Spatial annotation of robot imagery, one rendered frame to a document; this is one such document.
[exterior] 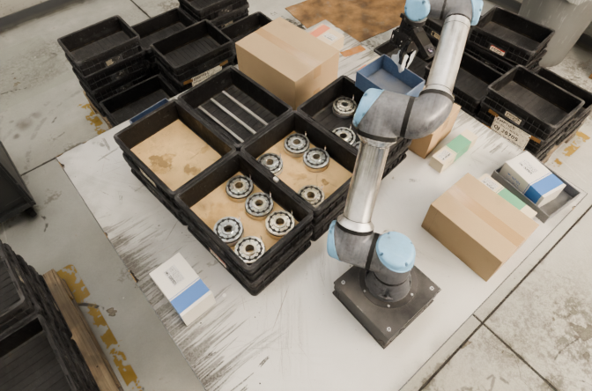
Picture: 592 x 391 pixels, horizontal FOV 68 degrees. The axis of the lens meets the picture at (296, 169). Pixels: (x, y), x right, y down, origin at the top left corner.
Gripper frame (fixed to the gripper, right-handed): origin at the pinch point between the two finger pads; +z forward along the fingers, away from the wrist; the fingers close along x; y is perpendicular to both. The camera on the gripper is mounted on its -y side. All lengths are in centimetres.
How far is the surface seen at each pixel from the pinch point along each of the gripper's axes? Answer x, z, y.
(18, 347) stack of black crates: 155, 96, 31
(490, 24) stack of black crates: -148, 42, 41
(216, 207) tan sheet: 75, 40, 10
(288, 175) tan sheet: 46, 36, 5
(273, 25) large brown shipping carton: 0, 22, 79
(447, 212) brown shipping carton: 14, 28, -45
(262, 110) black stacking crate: 33, 34, 40
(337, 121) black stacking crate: 12.4, 31.1, 14.8
